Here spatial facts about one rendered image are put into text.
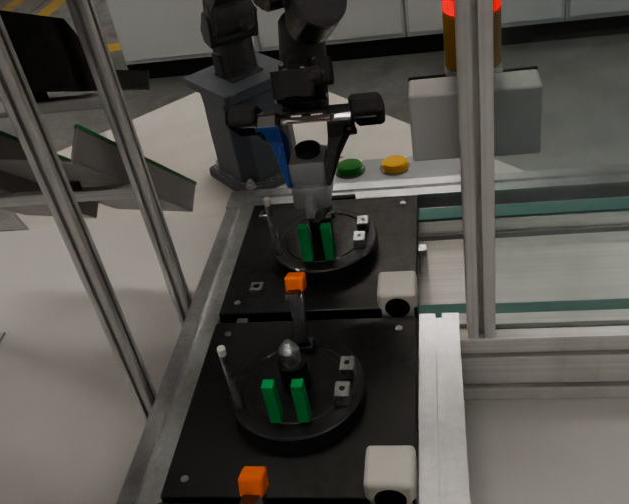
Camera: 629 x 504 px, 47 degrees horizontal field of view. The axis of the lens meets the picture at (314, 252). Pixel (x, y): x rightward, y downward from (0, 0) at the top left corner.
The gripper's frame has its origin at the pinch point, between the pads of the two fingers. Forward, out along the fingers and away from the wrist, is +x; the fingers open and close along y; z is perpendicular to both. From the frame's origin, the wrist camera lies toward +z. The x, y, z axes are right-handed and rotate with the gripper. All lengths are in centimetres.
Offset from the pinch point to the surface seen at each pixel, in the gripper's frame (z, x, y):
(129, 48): -292, -128, -148
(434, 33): -295, -119, 20
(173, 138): -61, -19, -39
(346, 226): -9.9, 7.5, 3.0
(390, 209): -16.0, 5.0, 8.5
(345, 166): -25.3, -3.2, 1.5
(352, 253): -5.6, 11.4, 4.1
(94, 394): -6.2, 28.0, -31.3
